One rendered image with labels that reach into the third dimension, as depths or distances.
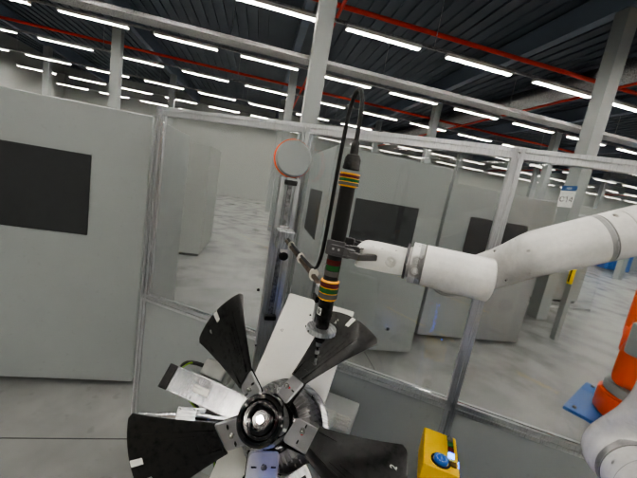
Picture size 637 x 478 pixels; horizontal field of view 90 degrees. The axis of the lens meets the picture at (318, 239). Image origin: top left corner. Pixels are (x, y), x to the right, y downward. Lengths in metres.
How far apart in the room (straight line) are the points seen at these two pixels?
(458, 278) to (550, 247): 0.17
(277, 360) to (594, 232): 0.94
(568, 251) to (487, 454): 1.18
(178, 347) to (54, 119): 1.68
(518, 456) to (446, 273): 1.20
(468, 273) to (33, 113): 2.69
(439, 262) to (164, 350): 1.79
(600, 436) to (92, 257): 2.73
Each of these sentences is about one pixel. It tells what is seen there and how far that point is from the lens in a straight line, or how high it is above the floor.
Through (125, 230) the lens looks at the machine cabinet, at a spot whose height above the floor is 1.24.
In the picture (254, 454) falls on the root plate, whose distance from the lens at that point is 0.93.
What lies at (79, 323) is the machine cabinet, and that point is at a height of 0.51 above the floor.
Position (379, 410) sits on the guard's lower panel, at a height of 0.84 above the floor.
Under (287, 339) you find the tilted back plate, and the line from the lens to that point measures 1.21.
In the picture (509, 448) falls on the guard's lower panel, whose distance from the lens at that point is 1.72.
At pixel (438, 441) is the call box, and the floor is 1.07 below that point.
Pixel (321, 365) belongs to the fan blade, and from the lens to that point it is 0.91.
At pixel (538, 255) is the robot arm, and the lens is 0.70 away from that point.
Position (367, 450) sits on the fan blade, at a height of 1.18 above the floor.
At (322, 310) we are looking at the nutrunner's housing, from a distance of 0.74.
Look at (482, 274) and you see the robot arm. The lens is 0.66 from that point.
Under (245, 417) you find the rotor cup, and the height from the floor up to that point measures 1.21.
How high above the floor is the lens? 1.79
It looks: 10 degrees down
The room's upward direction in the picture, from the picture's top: 10 degrees clockwise
